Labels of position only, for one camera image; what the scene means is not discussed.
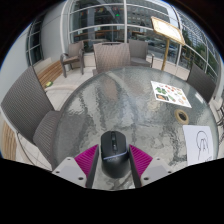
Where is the printed picture menu sheet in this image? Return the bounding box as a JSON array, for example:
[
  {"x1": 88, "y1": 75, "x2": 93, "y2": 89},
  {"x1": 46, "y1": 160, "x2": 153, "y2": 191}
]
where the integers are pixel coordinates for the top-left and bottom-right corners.
[{"x1": 150, "y1": 80, "x2": 193, "y2": 109}]

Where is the gold menu sign stand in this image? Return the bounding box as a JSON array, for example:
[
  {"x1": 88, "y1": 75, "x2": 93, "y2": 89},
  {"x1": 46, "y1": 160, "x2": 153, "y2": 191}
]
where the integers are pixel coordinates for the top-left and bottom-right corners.
[{"x1": 150, "y1": 15, "x2": 187, "y2": 72}]

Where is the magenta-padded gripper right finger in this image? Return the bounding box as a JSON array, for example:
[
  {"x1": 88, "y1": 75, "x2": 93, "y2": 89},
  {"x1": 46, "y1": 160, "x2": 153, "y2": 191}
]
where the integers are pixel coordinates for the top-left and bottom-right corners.
[{"x1": 128, "y1": 143, "x2": 175, "y2": 189}]

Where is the black computer mouse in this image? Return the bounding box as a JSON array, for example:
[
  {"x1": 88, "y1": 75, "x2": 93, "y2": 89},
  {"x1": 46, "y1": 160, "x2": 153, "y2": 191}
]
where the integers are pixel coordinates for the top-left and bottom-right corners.
[{"x1": 99, "y1": 129, "x2": 131, "y2": 180}]

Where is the grey wicker armchair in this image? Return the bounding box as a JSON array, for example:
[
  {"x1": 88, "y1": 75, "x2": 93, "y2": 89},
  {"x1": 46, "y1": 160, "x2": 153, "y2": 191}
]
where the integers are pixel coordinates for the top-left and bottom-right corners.
[
  {"x1": 59, "y1": 40, "x2": 86, "y2": 79},
  {"x1": 127, "y1": 38, "x2": 156, "y2": 69}
]

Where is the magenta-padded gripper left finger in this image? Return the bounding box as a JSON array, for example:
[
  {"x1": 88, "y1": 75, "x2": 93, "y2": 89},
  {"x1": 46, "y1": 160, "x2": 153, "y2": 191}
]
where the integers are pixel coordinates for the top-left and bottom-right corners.
[{"x1": 51, "y1": 143, "x2": 101, "y2": 189}]

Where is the tan tape roll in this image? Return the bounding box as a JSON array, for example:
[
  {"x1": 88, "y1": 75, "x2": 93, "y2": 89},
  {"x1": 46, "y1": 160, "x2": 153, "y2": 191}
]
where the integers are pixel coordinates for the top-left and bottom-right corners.
[{"x1": 173, "y1": 108, "x2": 190, "y2": 126}]

